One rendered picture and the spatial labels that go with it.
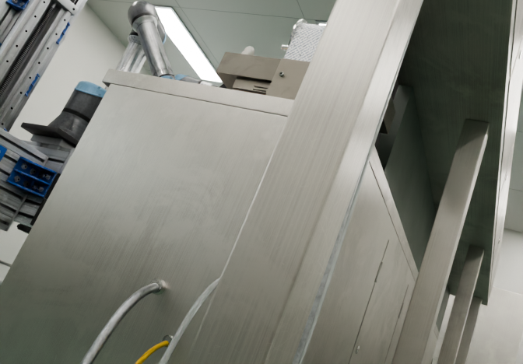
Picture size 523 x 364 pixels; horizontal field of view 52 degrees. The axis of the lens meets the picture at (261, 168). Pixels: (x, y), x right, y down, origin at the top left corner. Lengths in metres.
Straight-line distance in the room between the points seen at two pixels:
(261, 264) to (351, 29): 0.22
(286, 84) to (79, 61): 4.68
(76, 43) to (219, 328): 5.38
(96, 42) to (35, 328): 4.88
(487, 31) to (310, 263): 0.83
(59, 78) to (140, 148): 4.44
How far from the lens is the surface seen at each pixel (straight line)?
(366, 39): 0.48
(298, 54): 1.51
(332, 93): 0.46
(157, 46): 2.04
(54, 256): 1.22
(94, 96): 1.99
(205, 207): 1.06
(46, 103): 5.56
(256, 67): 1.27
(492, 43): 1.20
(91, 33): 5.85
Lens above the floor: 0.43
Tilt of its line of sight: 17 degrees up
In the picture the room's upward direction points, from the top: 23 degrees clockwise
